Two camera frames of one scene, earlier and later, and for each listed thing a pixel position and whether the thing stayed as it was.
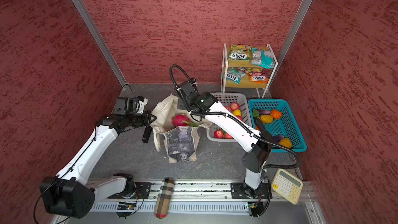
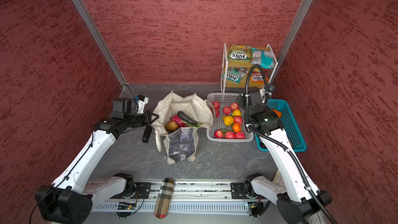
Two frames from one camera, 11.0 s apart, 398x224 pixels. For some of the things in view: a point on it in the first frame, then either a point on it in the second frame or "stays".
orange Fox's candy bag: (258, 77) stays
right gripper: (182, 103) to (238, 100)
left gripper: (147, 122) stays
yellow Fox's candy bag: (240, 52) stays
